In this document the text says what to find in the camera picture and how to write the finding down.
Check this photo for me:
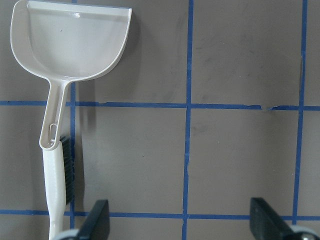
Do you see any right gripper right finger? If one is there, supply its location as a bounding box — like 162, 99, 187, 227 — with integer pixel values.
249, 197, 316, 240

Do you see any beige dustpan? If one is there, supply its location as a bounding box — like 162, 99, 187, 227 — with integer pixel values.
10, 0, 132, 151

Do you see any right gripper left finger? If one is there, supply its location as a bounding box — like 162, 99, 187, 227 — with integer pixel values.
75, 199, 110, 240

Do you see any beige hand brush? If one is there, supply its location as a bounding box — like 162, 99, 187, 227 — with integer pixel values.
42, 136, 74, 240

